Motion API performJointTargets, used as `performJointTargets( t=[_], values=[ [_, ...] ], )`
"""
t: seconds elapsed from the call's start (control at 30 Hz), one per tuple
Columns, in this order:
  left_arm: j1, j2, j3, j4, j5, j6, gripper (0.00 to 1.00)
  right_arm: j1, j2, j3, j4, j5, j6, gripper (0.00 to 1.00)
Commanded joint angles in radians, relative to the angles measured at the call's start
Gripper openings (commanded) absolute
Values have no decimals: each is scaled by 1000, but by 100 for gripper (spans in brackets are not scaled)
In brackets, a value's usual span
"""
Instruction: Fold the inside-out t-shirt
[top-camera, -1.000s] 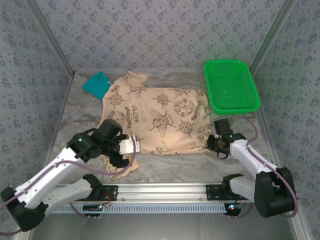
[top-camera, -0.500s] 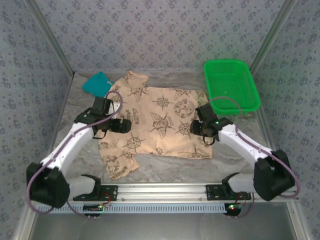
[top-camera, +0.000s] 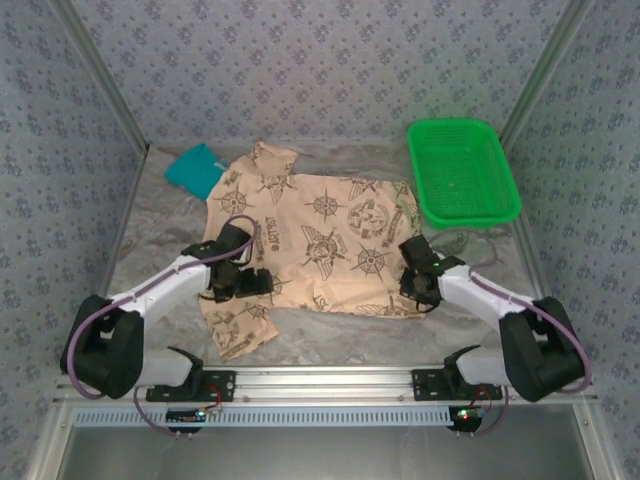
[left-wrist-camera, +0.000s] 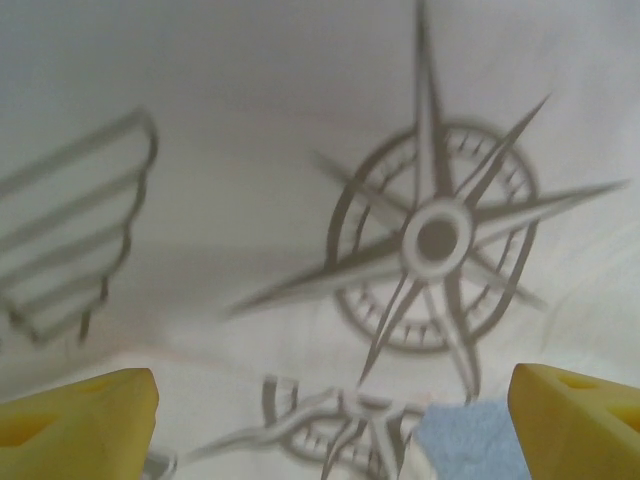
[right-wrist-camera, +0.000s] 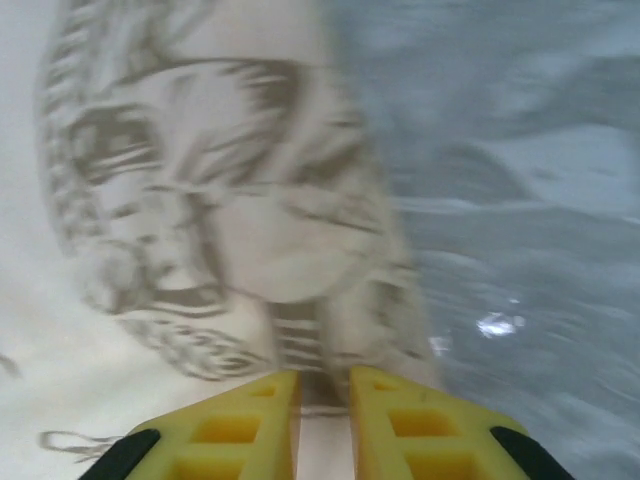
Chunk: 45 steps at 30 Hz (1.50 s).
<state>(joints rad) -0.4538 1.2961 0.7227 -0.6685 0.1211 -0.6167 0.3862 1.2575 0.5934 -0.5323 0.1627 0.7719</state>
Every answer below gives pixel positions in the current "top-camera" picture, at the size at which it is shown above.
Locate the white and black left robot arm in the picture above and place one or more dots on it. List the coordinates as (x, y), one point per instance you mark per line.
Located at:
(165, 290)

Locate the green plastic basket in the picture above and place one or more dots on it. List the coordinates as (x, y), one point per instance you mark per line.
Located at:
(462, 175)

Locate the peach printed t-shirt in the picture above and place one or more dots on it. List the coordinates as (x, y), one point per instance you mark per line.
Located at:
(320, 225)

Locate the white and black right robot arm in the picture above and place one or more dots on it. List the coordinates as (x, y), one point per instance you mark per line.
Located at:
(480, 295)

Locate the aluminium table edge rail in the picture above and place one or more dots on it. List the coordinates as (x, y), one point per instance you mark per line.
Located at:
(123, 225)
(530, 237)

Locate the aluminium mounting rail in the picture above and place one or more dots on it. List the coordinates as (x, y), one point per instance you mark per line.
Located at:
(320, 385)

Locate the grey metal sheet panel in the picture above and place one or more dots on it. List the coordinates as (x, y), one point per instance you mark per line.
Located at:
(320, 455)

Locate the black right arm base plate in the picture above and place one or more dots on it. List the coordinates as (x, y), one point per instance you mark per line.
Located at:
(425, 387)

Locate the aluminium frame leg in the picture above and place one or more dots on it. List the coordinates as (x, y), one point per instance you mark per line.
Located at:
(595, 445)
(50, 445)

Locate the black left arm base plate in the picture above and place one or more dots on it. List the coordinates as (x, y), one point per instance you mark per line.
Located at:
(220, 387)

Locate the aluminium corner post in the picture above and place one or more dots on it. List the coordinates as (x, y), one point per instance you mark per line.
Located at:
(543, 75)
(104, 75)

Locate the teal folded t-shirt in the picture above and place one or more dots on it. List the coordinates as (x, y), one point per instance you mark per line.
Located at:
(192, 170)

